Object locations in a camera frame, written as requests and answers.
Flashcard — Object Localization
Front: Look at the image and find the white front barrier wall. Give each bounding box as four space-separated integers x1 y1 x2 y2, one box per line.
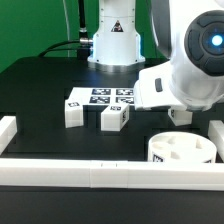
0 158 224 191

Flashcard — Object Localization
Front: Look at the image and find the white thin cable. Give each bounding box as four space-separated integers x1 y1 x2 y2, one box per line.
63 0 72 58

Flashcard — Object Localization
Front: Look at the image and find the white round stool seat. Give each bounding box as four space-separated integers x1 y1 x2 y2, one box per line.
148 131 217 163

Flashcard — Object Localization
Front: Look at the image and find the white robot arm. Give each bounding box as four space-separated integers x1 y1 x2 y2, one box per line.
88 0 224 111

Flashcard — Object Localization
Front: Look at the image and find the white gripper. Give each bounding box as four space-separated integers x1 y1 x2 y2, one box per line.
134 63 186 111

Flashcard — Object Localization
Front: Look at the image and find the white left barrier wall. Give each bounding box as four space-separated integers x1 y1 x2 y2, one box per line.
0 116 17 155

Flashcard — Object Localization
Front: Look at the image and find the black cable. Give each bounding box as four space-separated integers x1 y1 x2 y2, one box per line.
38 37 94 58

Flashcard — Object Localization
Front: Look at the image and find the white marker sheet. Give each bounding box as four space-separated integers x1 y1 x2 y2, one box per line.
69 87 134 106

